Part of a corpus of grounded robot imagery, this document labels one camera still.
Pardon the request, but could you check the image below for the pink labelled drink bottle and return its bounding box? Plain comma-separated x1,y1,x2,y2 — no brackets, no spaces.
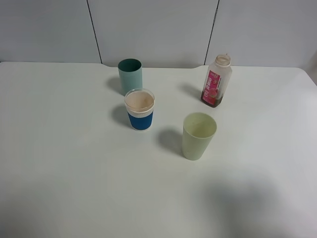
201,54,232,108

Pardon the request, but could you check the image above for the blue sleeved glass cup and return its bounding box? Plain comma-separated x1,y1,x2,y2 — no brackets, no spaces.
124,88,155,131

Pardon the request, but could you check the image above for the pale green plastic cup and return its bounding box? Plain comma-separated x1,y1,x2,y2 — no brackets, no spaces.
182,112,217,161

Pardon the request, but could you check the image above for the teal plastic cup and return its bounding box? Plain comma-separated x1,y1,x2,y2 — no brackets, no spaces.
118,59,143,95

